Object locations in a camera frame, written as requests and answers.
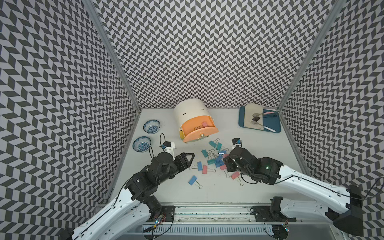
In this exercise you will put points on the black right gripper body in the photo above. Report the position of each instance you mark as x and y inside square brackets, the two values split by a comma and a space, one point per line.
[249, 172]

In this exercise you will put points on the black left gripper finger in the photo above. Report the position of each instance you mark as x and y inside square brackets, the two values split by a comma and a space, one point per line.
[187, 154]
[186, 162]

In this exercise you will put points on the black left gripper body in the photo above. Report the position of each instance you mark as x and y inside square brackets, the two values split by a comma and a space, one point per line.
[176, 165]

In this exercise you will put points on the orange pink top drawer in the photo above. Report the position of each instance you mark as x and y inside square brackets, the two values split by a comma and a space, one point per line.
[199, 129]

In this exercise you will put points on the cream round drawer cabinet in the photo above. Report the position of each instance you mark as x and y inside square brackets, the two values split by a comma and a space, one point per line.
[186, 111]

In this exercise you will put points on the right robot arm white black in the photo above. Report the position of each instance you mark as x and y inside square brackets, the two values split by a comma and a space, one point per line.
[343, 207]

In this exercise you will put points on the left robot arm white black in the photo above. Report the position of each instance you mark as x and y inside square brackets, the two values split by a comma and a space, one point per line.
[135, 203]

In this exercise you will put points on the blue binder clip middle left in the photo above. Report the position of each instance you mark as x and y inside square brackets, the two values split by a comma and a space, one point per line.
[198, 166]

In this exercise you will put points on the blue binder clip pile middle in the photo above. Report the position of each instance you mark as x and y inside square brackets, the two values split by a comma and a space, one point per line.
[219, 158]

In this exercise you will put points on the blue binder clip lower centre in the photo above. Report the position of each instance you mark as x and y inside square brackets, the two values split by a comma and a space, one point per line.
[219, 164]

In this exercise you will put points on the blue binder clip upper centre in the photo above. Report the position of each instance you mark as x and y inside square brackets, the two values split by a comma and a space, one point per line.
[222, 153]

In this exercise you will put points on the blue binder clip front left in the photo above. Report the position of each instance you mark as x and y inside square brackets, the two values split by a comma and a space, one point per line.
[193, 182]

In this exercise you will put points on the green binder clip centre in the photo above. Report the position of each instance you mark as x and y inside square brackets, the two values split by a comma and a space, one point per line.
[211, 159]

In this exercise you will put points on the green binder clip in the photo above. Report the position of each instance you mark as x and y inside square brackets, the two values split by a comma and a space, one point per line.
[214, 143]
[208, 153]
[220, 147]
[211, 159]

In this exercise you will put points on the green binder clip left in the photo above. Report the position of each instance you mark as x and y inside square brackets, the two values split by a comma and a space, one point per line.
[208, 153]

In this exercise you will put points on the green binder clip top right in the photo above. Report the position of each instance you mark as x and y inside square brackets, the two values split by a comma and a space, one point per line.
[220, 147]

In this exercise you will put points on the blue floral bowl near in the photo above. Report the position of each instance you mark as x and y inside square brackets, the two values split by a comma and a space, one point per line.
[141, 144]

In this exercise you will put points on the blue floral bowl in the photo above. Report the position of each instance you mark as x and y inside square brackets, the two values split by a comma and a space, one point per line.
[151, 126]
[141, 144]

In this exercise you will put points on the blue floral bowl far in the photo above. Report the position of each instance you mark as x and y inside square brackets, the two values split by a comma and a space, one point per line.
[151, 126]

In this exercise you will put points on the teal blue tray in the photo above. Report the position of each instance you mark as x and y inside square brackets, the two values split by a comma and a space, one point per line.
[268, 122]

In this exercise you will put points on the beige folded cloth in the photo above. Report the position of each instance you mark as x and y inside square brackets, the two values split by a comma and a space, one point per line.
[251, 109]

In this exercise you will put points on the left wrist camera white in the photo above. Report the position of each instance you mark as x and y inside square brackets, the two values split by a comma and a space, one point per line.
[169, 147]

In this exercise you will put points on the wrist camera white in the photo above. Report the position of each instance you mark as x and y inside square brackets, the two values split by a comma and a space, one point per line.
[237, 142]
[169, 147]

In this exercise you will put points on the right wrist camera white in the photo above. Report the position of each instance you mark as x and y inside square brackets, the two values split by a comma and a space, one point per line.
[237, 142]

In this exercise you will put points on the white handled spoon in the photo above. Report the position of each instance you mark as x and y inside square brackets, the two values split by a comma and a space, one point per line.
[267, 128]

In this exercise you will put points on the teal handled spoon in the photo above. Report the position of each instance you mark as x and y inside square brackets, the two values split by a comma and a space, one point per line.
[265, 117]

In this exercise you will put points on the pink handled spoon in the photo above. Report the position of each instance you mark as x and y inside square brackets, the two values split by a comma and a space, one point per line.
[261, 115]

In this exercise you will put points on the aluminium front rail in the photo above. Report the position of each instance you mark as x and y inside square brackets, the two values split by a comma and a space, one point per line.
[210, 213]

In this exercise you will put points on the aluminium corner post left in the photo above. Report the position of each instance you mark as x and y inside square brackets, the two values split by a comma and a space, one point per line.
[94, 17]

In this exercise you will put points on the aluminium corner post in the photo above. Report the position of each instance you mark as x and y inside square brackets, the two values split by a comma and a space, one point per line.
[94, 17]
[330, 19]

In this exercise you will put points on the aluminium corner post right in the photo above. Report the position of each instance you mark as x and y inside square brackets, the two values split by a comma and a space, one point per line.
[330, 19]

